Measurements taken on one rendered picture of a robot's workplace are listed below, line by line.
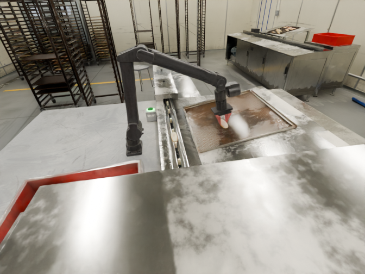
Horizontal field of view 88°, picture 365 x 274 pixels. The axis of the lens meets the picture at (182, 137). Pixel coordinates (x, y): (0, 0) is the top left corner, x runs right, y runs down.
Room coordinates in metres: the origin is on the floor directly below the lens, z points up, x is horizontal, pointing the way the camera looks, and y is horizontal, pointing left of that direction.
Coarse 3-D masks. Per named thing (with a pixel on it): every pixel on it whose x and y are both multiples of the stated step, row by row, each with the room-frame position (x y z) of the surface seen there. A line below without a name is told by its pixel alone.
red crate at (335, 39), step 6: (318, 36) 3.72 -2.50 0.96; (324, 36) 3.60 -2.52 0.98; (330, 36) 3.48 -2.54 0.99; (336, 36) 3.38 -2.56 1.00; (342, 36) 3.37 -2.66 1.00; (348, 36) 3.39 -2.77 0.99; (354, 36) 3.42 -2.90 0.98; (318, 42) 3.68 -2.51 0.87; (324, 42) 3.56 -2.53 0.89; (330, 42) 3.45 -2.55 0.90; (336, 42) 3.36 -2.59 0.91; (342, 42) 3.39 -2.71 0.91; (348, 42) 3.41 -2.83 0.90
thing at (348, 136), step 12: (204, 96) 1.58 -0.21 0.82; (288, 96) 1.50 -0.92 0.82; (180, 108) 1.36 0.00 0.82; (300, 108) 1.27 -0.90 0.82; (312, 108) 1.26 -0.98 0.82; (180, 120) 1.17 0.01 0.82; (324, 120) 1.08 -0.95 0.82; (180, 132) 1.02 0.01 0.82; (336, 132) 0.94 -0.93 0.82; (348, 132) 0.93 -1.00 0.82; (192, 144) 0.88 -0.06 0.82; (192, 156) 0.78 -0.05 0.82
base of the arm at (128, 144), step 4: (128, 140) 0.83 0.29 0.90; (132, 140) 0.83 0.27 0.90; (136, 140) 0.84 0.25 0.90; (140, 140) 0.88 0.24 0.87; (128, 144) 0.83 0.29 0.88; (132, 144) 0.83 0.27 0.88; (136, 144) 0.84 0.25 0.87; (140, 144) 0.85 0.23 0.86; (128, 148) 0.83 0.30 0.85; (132, 148) 0.82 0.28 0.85; (136, 148) 0.82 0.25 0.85; (140, 148) 0.84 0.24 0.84; (128, 152) 0.81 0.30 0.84; (132, 152) 0.81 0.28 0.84; (136, 152) 0.81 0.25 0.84; (140, 152) 0.81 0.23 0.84; (128, 156) 0.80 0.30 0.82
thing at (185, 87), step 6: (174, 72) 2.40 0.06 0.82; (174, 78) 2.16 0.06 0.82; (180, 78) 2.15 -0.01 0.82; (186, 78) 2.14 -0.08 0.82; (180, 84) 1.94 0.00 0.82; (186, 84) 1.93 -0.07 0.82; (192, 84) 1.93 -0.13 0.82; (180, 90) 1.77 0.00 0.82; (186, 90) 1.76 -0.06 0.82; (192, 90) 1.75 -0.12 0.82; (180, 96) 1.62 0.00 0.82; (186, 96) 1.61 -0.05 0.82; (192, 96) 1.61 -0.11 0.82
